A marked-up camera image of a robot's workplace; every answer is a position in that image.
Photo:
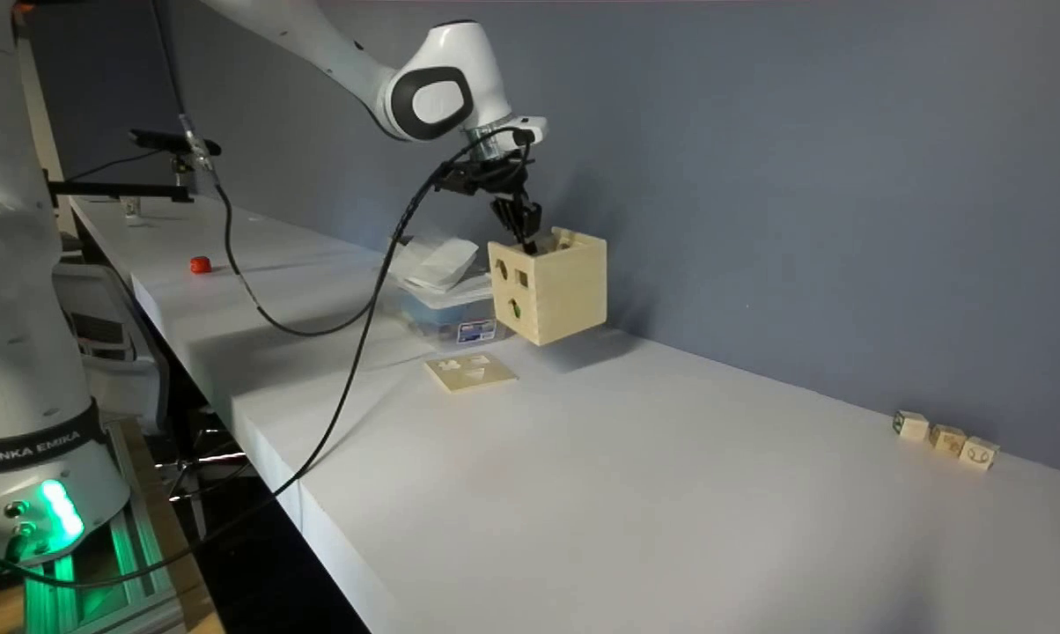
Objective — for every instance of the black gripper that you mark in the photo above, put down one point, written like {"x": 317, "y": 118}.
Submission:
{"x": 518, "y": 205}

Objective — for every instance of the wooden shape sorter cube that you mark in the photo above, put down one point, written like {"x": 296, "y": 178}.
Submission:
{"x": 550, "y": 292}

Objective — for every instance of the white paper towel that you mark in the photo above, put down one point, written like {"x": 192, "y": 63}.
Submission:
{"x": 443, "y": 262}

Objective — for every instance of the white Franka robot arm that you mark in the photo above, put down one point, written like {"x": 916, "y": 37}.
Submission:
{"x": 13, "y": 292}

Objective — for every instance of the clear plastic storage bin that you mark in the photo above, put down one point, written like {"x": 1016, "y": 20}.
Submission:
{"x": 444, "y": 319}

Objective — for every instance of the flat wooden shape cutout plate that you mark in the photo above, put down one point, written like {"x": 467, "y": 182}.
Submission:
{"x": 472, "y": 375}

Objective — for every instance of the small red object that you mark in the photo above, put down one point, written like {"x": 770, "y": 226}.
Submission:
{"x": 202, "y": 265}

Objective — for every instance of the small wooden block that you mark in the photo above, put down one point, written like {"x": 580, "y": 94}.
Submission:
{"x": 949, "y": 441}
{"x": 982, "y": 455}
{"x": 914, "y": 428}

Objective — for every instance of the grey controller box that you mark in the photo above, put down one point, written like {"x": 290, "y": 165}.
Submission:
{"x": 108, "y": 328}

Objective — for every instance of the metal robot mounting plate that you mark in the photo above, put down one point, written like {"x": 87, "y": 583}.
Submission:
{"x": 129, "y": 584}

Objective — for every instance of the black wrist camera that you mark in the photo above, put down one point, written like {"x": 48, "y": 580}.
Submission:
{"x": 476, "y": 178}

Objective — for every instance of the black camera on stand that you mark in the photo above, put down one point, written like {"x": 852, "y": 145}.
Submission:
{"x": 169, "y": 142}

